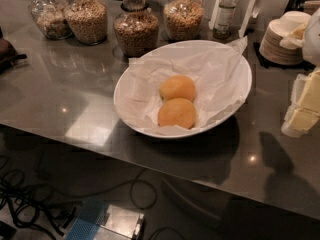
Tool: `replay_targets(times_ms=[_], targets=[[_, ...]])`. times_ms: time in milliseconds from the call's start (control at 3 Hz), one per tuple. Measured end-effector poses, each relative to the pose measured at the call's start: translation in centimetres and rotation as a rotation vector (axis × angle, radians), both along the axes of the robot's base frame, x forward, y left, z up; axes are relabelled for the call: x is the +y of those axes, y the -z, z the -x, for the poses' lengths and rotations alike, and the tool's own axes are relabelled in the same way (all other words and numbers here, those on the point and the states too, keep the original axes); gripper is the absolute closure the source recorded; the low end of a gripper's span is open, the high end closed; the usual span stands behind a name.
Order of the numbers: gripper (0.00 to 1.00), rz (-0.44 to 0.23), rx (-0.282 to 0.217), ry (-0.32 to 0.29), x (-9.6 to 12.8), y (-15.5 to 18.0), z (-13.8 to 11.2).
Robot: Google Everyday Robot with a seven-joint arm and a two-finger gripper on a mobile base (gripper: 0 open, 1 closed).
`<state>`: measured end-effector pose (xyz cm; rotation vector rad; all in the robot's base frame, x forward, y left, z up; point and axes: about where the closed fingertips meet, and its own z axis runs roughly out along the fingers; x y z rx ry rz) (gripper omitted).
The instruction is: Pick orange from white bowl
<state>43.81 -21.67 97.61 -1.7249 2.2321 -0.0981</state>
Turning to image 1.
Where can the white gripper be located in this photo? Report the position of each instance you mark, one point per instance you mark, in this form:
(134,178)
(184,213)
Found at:
(313,39)

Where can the orange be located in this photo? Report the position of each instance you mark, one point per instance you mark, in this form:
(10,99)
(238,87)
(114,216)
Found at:
(177,112)
(178,86)

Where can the white bowl on plates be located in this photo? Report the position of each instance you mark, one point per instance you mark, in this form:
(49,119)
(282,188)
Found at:
(291,20)

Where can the white oval bowl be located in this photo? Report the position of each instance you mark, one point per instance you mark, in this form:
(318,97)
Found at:
(126,94)

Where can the black tray under plates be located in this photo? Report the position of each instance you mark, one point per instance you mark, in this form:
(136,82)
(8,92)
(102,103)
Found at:
(306,66)

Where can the stack of white plates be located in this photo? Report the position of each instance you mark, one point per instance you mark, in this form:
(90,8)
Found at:
(271,50)

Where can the white crumpled paper liner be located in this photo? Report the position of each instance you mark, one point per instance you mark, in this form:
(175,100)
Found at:
(213,74)

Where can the clear glass bottle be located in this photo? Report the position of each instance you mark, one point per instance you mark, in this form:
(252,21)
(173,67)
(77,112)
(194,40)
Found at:
(223,21)

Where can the glass jar of grains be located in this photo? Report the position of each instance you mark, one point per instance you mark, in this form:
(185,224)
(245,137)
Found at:
(182,19)
(87,20)
(136,28)

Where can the blue and metal floor box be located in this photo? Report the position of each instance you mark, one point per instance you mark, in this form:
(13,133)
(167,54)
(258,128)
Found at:
(99,220)

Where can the far left glass jar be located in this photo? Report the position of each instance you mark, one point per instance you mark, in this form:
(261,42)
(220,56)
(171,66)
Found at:
(49,17)

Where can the dark brown object at left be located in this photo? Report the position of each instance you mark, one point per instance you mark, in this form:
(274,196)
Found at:
(8,54)

